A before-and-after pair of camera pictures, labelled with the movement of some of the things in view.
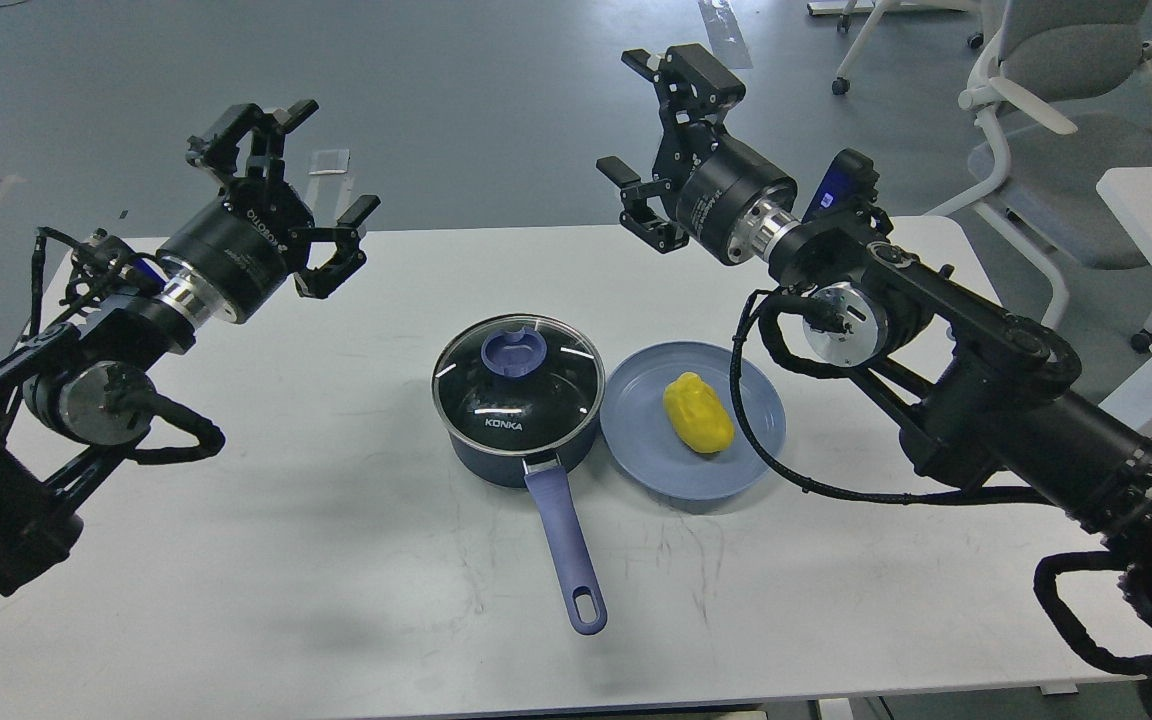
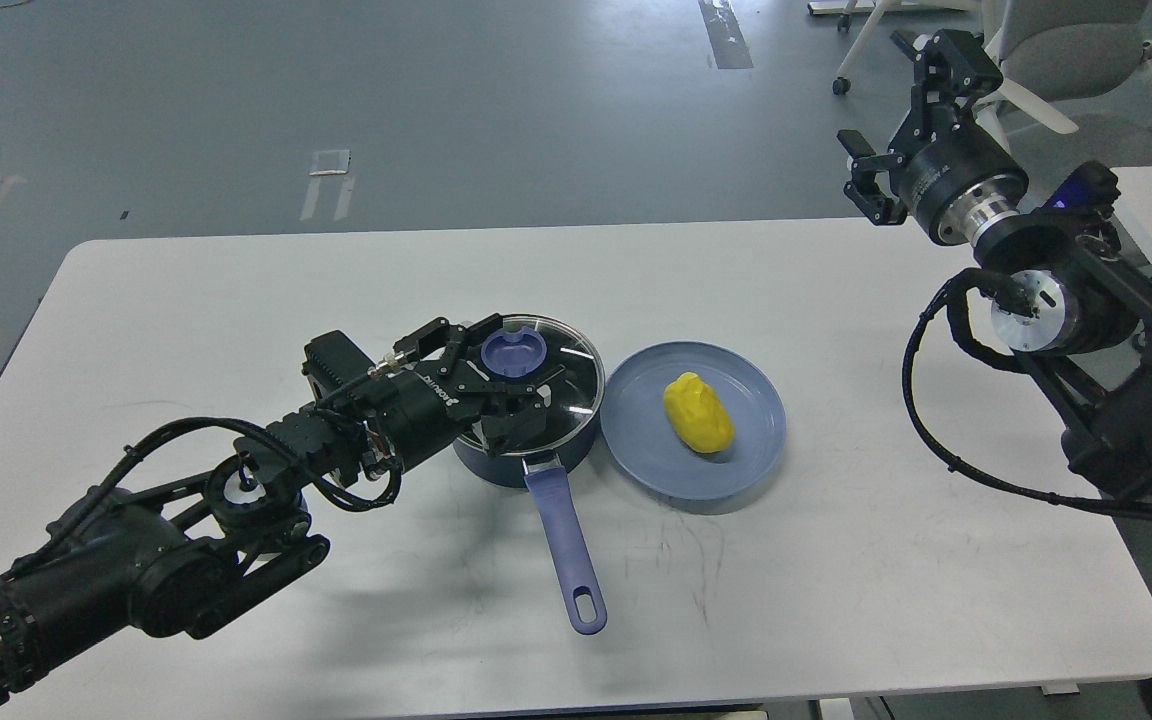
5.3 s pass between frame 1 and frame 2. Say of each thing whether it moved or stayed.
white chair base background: stayed
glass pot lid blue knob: stayed
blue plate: stayed
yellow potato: stayed
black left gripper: moved
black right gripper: moved
